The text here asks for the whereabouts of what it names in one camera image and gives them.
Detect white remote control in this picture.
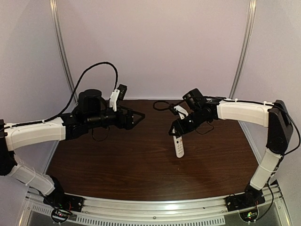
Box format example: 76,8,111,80
173,136,184,158

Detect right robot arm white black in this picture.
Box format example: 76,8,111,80
168,89,297,202

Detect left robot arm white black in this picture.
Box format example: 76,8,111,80
0,86,145,200

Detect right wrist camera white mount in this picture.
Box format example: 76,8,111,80
173,105,189,120

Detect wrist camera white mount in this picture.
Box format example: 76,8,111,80
173,105,189,120
109,84,127,112

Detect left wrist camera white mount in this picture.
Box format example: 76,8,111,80
109,84,127,112

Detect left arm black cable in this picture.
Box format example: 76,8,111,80
0,62,119,129

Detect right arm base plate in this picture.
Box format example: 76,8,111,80
224,193,265,212

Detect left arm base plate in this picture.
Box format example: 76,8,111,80
43,193,84,212

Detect curved aluminium front rail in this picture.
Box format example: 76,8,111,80
20,185,291,226

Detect right aluminium frame post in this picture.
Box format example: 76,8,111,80
229,0,257,98

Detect aluminium frame post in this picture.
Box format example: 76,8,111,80
49,0,75,93
229,0,257,98

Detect left aluminium frame post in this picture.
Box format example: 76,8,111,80
49,0,75,93

